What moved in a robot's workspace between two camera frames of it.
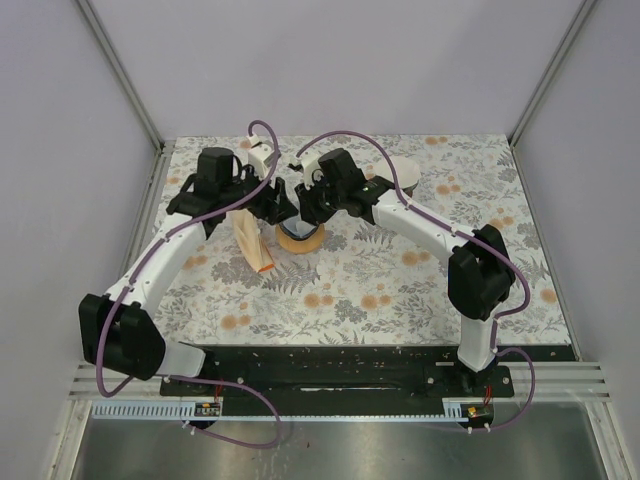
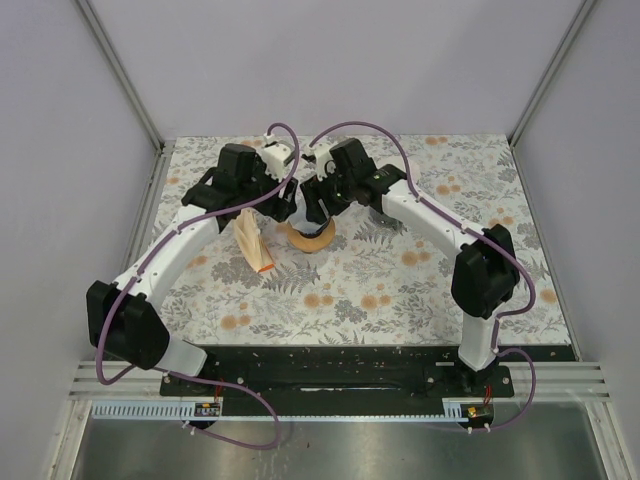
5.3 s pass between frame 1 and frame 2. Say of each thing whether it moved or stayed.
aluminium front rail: stayed
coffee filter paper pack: stayed
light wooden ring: moved
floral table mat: stayed
